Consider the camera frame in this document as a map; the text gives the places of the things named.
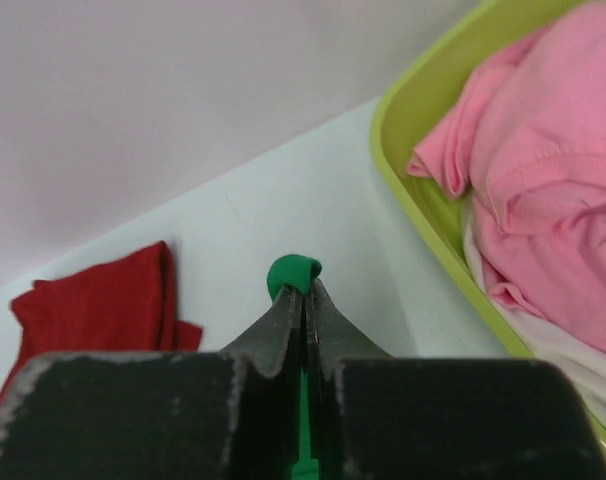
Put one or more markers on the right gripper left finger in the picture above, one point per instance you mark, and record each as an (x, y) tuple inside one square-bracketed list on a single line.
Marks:
[(230, 414)]

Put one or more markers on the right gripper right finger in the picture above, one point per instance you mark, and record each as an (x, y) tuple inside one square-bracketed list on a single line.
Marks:
[(374, 416)]

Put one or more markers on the green t-shirt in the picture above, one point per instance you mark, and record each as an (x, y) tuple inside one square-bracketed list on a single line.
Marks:
[(299, 272)]

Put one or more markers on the folded red t-shirt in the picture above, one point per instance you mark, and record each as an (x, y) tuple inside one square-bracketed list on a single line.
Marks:
[(129, 304)]

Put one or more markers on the white t-shirt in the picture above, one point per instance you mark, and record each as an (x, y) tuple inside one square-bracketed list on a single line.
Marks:
[(533, 340)]

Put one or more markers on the pink t-shirt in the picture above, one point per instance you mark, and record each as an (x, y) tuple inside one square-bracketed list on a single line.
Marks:
[(526, 140)]

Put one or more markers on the lime green plastic basket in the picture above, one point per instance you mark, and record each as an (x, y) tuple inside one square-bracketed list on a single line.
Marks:
[(417, 102)]

